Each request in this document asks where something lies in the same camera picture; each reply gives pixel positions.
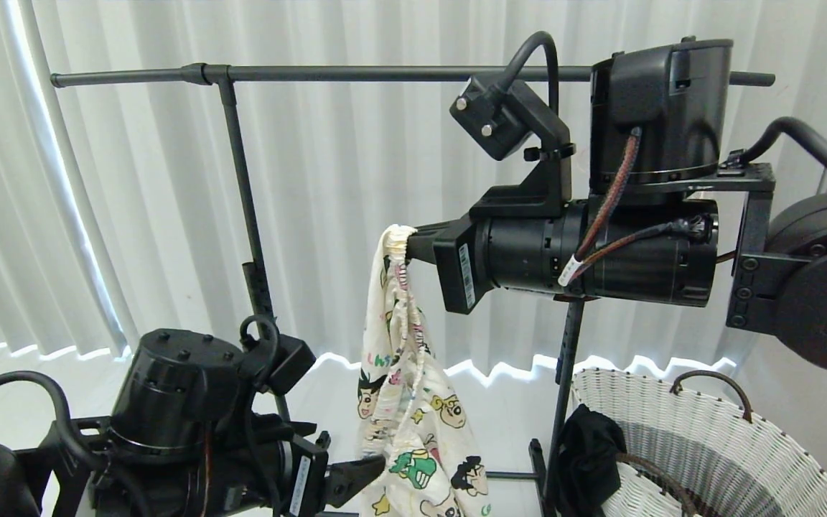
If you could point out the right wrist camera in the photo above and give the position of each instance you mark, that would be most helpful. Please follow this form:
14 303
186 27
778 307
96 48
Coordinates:
507 118

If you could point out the white laundry basket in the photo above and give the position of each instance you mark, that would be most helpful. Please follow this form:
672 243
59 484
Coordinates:
708 431

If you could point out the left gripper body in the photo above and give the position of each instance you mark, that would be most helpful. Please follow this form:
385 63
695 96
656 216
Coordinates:
263 474

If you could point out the black garment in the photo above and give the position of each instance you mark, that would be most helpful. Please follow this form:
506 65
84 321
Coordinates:
586 445

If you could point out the cream printed garment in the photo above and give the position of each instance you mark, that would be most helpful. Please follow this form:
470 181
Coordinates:
399 402

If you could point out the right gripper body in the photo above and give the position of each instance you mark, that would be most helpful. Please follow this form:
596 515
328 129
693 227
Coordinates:
528 251

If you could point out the black clothes rack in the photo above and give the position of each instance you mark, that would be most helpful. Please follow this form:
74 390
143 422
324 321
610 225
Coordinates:
313 72

